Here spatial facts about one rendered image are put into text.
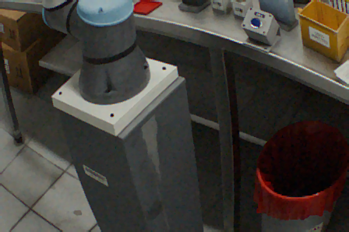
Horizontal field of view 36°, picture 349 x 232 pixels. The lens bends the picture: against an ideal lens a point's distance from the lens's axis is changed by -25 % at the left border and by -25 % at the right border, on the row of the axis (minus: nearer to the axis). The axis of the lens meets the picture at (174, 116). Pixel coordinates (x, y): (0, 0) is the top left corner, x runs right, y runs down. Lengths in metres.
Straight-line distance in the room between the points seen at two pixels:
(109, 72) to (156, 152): 0.20
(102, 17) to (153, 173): 0.37
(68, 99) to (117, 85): 0.13
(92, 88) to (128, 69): 0.08
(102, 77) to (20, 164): 1.42
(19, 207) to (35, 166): 0.28
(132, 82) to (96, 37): 0.13
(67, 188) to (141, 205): 1.09
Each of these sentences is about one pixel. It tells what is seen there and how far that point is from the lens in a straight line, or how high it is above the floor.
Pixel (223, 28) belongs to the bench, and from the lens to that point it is 1.53.
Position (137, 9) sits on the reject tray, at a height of 0.88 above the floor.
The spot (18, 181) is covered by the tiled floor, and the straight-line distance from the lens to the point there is 2.56.
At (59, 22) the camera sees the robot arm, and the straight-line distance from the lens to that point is 1.32.
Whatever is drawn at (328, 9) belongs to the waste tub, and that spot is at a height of 0.96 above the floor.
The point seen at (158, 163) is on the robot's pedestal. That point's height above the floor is 0.74.
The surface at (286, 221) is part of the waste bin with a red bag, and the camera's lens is 1.79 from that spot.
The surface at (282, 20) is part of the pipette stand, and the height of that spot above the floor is 0.89.
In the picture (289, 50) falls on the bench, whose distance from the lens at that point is 1.45.
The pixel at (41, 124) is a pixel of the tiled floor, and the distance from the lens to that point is 2.80.
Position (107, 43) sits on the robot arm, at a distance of 1.24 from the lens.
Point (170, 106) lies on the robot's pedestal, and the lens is 1.36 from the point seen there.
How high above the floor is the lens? 1.69
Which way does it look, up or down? 39 degrees down
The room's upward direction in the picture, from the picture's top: 9 degrees counter-clockwise
